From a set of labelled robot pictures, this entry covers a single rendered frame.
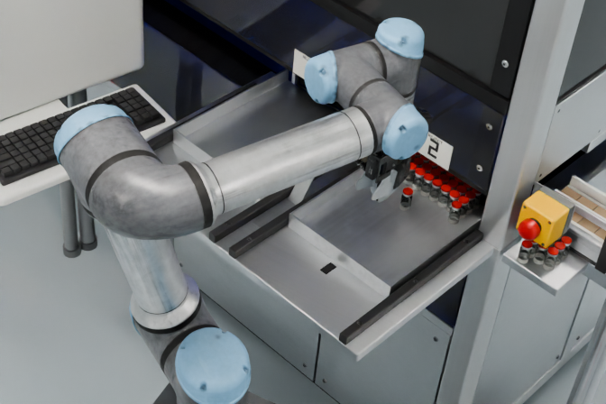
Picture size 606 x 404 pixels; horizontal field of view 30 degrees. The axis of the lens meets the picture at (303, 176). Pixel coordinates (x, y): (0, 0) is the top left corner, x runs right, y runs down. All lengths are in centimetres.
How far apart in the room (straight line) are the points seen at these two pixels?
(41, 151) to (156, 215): 100
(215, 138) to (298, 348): 75
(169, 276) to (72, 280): 157
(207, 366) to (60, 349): 140
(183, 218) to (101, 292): 181
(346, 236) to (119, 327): 114
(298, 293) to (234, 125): 50
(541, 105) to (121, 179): 83
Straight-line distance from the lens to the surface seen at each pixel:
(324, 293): 209
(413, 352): 259
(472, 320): 240
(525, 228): 211
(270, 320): 296
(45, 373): 311
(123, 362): 312
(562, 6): 191
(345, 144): 159
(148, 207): 149
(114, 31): 262
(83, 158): 156
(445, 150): 220
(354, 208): 226
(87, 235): 310
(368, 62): 172
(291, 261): 214
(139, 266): 173
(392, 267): 216
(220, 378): 178
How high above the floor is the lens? 241
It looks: 41 degrees down
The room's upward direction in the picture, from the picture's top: 6 degrees clockwise
